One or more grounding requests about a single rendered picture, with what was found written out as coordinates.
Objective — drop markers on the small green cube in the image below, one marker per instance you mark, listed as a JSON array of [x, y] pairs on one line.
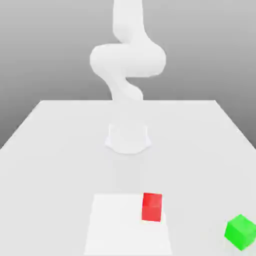
[[241, 233]]

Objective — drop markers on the small red cube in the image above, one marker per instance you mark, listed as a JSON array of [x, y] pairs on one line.
[[151, 208]]

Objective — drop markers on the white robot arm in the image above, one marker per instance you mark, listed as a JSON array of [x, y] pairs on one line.
[[128, 60]]

